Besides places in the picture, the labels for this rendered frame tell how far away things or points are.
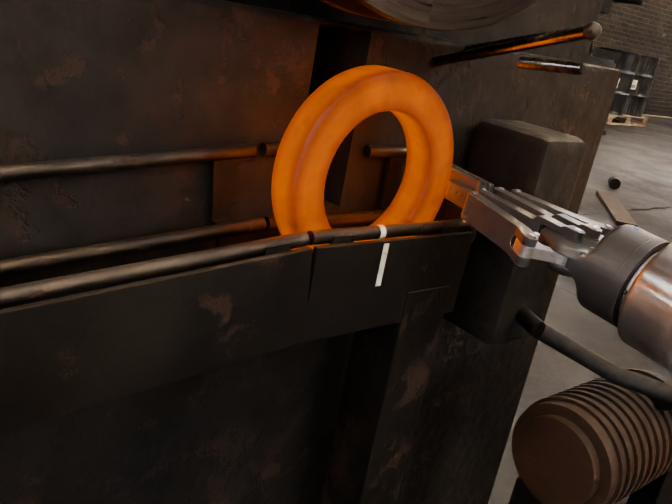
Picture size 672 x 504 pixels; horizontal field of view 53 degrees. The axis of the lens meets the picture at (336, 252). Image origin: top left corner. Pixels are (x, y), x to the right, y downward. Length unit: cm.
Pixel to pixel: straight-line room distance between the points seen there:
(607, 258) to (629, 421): 32
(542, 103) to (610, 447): 40
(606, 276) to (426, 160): 19
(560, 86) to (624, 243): 38
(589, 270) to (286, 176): 24
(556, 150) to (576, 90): 21
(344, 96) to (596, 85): 49
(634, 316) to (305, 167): 26
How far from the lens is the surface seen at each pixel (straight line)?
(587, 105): 95
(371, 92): 55
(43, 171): 51
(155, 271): 47
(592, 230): 59
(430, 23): 56
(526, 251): 54
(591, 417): 78
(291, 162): 53
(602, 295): 54
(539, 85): 86
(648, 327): 52
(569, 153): 75
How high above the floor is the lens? 88
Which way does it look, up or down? 20 degrees down
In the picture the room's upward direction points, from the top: 11 degrees clockwise
